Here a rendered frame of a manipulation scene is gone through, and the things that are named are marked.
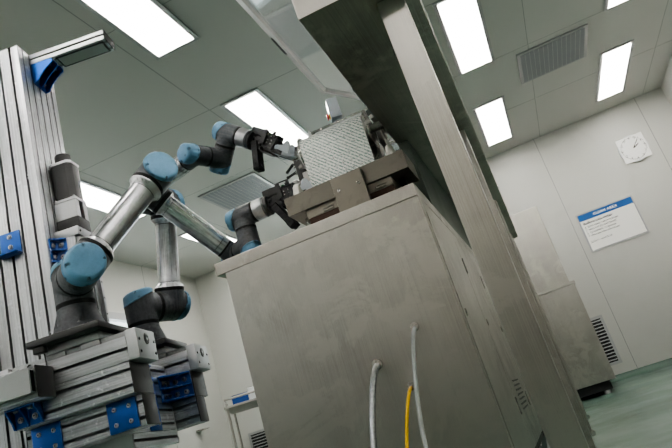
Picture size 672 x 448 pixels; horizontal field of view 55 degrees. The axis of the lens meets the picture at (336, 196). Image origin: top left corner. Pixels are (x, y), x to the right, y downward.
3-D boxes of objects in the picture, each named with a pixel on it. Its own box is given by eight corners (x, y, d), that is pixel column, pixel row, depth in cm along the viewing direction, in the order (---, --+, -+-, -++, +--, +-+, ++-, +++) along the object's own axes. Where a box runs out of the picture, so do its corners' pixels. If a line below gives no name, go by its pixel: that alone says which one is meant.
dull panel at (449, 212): (495, 284, 411) (481, 250, 420) (500, 282, 411) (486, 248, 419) (421, 208, 207) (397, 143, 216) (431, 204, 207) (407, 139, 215)
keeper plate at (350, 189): (342, 214, 193) (331, 182, 197) (372, 202, 191) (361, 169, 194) (339, 212, 191) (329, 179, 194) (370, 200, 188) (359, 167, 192)
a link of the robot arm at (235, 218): (237, 236, 230) (231, 214, 233) (263, 225, 228) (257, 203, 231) (226, 232, 223) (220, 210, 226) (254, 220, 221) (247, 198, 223)
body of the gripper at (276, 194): (288, 177, 220) (258, 190, 223) (295, 200, 217) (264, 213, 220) (297, 183, 227) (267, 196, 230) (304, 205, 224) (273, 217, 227)
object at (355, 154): (320, 210, 218) (305, 162, 224) (383, 184, 212) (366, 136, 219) (319, 210, 217) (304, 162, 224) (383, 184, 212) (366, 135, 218)
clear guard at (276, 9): (324, 90, 336) (325, 89, 336) (415, 106, 316) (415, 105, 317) (226, -19, 240) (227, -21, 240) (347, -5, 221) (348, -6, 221)
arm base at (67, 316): (43, 340, 188) (38, 308, 191) (70, 345, 202) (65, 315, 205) (91, 324, 187) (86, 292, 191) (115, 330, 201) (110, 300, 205)
